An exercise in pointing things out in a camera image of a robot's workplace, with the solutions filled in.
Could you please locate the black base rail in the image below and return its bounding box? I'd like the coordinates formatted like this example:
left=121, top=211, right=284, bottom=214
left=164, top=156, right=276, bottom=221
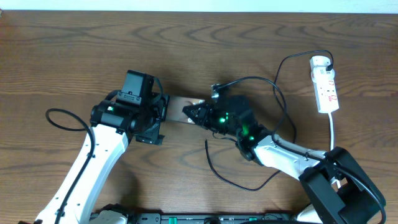
left=90, top=213, right=297, bottom=224

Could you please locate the black camera cable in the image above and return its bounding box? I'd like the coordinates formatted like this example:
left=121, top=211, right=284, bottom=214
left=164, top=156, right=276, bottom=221
left=217, top=76, right=387, bottom=224
left=45, top=108, right=96, bottom=224

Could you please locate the black right camera cable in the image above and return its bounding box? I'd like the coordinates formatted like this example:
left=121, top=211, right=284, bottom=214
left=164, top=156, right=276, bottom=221
left=217, top=76, right=387, bottom=224

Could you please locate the black charger cable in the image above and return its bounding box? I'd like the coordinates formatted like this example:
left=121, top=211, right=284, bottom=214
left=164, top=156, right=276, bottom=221
left=204, top=49, right=335, bottom=192

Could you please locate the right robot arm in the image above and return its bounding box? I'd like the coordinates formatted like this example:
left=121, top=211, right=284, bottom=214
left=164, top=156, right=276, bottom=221
left=182, top=96, right=386, bottom=223

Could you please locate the white charger plug adapter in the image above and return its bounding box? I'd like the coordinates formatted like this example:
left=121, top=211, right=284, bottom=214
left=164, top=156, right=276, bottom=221
left=310, top=55, right=333, bottom=72

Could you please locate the white power strip cord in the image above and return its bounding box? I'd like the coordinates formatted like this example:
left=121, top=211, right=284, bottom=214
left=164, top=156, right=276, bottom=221
left=328, top=112, right=336, bottom=152

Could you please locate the black left camera cable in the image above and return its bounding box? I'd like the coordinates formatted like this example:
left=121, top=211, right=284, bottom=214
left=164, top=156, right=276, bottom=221
left=45, top=108, right=96, bottom=224

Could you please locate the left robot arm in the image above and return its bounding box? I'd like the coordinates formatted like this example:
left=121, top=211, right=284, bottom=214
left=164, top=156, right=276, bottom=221
left=34, top=90, right=170, bottom=223

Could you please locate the white power strip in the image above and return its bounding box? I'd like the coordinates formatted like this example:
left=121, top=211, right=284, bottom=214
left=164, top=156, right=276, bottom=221
left=311, top=67, right=339, bottom=114

